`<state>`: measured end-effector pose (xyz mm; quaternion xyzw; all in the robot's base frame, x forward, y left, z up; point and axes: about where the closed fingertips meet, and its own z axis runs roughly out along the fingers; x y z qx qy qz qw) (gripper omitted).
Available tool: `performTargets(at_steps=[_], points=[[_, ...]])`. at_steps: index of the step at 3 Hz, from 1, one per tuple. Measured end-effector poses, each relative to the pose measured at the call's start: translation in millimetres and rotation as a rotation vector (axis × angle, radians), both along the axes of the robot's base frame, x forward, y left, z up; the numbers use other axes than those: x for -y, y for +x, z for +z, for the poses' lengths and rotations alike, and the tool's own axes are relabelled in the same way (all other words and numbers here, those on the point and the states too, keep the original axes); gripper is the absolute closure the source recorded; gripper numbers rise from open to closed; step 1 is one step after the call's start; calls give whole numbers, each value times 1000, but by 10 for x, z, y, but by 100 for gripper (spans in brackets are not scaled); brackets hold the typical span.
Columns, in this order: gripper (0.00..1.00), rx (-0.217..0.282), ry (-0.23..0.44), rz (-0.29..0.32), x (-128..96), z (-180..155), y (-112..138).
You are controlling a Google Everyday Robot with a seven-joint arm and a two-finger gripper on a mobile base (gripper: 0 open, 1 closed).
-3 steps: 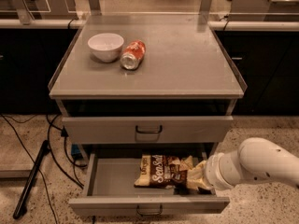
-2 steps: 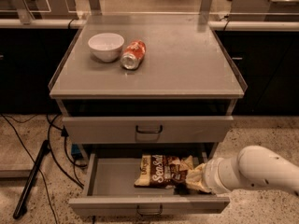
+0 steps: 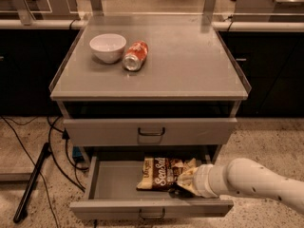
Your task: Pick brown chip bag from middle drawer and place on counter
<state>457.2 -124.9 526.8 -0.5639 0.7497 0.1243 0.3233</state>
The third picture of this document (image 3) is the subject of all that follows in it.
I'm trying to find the brown sea salt chip bag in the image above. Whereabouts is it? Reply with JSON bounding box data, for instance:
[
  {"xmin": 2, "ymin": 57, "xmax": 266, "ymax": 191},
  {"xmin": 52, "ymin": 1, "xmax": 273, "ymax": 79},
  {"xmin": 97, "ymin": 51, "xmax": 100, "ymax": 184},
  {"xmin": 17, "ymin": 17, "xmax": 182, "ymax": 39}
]
[{"xmin": 137, "ymin": 157, "xmax": 197, "ymax": 192}]

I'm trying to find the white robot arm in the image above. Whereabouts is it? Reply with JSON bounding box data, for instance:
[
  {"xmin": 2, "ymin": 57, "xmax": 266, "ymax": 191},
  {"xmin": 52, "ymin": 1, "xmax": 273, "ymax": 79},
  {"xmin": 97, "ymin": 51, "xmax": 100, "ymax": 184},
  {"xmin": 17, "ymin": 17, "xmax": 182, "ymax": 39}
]
[{"xmin": 177, "ymin": 158, "xmax": 304, "ymax": 214}]

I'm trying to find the grey upper drawer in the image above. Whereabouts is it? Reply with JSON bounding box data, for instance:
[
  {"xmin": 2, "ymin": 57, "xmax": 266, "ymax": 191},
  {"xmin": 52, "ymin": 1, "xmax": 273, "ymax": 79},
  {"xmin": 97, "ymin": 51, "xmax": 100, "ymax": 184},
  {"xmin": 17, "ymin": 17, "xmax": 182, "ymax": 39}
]
[{"xmin": 64, "ymin": 118, "xmax": 237, "ymax": 146}]

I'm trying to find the grey open middle drawer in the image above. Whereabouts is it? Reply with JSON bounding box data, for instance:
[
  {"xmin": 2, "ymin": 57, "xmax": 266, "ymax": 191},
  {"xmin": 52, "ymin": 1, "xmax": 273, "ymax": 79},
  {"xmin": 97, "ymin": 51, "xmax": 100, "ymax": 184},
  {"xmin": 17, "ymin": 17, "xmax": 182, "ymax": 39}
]
[{"xmin": 70, "ymin": 152, "xmax": 233, "ymax": 219}]

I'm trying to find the grey drawer cabinet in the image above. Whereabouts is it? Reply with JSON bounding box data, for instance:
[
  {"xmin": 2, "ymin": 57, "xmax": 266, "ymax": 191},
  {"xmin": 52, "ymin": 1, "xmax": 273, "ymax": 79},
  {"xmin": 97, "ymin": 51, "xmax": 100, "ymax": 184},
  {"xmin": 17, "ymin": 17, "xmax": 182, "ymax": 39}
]
[{"xmin": 50, "ymin": 14, "xmax": 251, "ymax": 158}]

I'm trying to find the blue object under cabinet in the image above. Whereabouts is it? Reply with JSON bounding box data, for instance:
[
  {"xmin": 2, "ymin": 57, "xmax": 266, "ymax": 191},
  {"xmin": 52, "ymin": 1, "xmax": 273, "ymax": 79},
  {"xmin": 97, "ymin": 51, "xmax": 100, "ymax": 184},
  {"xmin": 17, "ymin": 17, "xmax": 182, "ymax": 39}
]
[{"xmin": 72, "ymin": 146, "xmax": 83, "ymax": 159}]

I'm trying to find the orange soda can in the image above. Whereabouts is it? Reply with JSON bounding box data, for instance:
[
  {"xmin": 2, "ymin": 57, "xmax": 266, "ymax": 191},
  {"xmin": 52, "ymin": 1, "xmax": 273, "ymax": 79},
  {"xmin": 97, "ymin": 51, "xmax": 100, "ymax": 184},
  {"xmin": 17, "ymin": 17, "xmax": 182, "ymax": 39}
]
[{"xmin": 123, "ymin": 41, "xmax": 148, "ymax": 71}]

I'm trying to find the black bar on floor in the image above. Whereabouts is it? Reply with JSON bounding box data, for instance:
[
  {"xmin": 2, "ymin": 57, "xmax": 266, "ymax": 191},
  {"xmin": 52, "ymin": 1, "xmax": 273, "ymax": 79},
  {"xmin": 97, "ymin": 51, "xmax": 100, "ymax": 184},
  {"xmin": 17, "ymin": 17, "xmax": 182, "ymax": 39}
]
[{"xmin": 13, "ymin": 142, "xmax": 50, "ymax": 223}]

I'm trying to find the white ceramic bowl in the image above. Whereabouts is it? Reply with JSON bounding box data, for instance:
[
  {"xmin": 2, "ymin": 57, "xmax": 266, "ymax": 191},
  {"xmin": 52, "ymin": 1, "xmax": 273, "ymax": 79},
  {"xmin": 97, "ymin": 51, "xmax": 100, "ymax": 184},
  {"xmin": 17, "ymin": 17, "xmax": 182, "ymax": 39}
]
[{"xmin": 89, "ymin": 33, "xmax": 126, "ymax": 64}]

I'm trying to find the black lower drawer handle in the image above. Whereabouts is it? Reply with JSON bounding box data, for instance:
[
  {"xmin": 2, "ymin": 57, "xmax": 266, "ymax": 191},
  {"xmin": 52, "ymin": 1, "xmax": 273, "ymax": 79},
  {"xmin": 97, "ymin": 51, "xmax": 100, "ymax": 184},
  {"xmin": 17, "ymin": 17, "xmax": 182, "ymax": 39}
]
[{"xmin": 138, "ymin": 208, "xmax": 166, "ymax": 220}]

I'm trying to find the black drawer handle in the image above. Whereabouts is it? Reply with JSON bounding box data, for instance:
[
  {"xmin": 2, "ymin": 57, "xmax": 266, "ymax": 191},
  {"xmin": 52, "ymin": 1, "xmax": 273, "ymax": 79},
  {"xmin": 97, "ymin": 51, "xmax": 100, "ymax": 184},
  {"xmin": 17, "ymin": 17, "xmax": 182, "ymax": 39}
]
[
  {"xmin": 138, "ymin": 127, "xmax": 166, "ymax": 137},
  {"xmin": 138, "ymin": 208, "xmax": 166, "ymax": 220}
]

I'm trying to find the black upper drawer handle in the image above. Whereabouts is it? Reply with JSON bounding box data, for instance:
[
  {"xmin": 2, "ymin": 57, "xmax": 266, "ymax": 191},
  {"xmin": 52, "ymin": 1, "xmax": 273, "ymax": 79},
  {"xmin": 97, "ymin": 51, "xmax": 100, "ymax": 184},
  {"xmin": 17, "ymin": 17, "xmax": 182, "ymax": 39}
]
[{"xmin": 138, "ymin": 127, "xmax": 166, "ymax": 137}]

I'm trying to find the black looping floor cable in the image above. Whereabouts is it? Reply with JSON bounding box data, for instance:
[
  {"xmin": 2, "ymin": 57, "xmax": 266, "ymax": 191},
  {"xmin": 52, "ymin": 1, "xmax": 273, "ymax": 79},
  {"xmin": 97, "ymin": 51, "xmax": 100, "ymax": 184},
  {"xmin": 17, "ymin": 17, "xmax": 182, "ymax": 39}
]
[{"xmin": 47, "ymin": 116, "xmax": 89, "ymax": 193}]

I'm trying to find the white horizontal rail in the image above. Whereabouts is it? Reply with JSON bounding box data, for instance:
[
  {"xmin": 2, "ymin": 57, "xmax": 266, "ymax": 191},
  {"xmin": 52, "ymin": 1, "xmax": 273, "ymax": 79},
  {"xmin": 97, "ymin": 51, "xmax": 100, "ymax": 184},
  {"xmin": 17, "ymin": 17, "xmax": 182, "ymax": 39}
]
[{"xmin": 0, "ymin": 20, "xmax": 304, "ymax": 32}]

